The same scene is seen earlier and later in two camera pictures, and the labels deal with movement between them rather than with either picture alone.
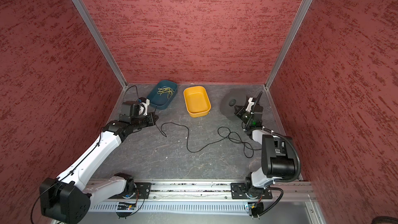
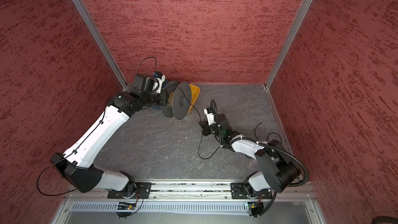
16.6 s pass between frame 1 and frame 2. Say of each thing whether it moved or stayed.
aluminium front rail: stayed
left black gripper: moved
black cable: moved
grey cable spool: moved
